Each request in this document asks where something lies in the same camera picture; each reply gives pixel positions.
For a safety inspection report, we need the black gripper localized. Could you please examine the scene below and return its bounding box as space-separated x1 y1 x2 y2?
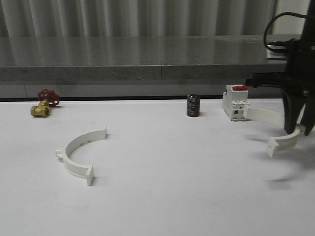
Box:
245 38 315 136

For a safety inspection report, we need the white half pipe clamp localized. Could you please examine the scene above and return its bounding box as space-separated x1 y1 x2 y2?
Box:
55 126 108 187
244 105 305 158

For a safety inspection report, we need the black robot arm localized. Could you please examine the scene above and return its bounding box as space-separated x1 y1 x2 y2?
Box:
245 0 315 135

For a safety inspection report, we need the grey stone counter ledge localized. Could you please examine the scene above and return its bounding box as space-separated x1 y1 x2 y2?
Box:
0 35 285 85

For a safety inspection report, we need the black cylindrical capacitor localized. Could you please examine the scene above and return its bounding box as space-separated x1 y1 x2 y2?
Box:
186 94 200 118

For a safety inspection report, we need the brass valve red handwheel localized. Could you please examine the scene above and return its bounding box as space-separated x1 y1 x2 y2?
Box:
30 89 60 117

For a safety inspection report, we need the white circuit breaker red switch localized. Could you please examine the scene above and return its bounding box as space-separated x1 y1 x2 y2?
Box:
222 85 249 121

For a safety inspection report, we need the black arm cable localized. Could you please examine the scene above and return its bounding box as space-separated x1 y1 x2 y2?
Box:
263 11 308 54

